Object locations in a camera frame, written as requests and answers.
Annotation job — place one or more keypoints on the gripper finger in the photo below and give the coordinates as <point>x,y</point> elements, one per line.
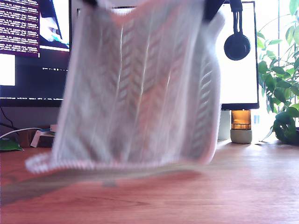
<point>212,9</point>
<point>90,2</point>

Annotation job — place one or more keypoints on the dark-screen computer monitor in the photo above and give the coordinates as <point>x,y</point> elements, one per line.
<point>35,77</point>

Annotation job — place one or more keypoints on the green packet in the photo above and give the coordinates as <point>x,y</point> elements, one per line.
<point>9,145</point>

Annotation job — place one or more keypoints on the brown cardboard box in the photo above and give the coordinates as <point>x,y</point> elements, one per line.
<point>25,138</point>

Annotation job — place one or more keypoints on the white-screen computer monitor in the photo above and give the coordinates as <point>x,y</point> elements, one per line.
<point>238,81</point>

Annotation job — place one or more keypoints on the small white box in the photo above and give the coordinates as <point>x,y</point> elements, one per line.
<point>34,140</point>

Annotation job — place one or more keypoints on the small dark brown box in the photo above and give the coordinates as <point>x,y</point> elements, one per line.
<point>45,142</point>

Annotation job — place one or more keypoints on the pale fluffy tea towel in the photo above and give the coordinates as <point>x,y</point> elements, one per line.
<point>130,93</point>

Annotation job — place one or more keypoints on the green houseplant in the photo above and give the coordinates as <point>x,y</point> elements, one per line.
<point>280,88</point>

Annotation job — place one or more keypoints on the amber glass jar grey base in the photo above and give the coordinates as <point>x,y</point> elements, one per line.
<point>240,121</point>

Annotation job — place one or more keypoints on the black headphones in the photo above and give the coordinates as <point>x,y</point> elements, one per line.
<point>236,47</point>

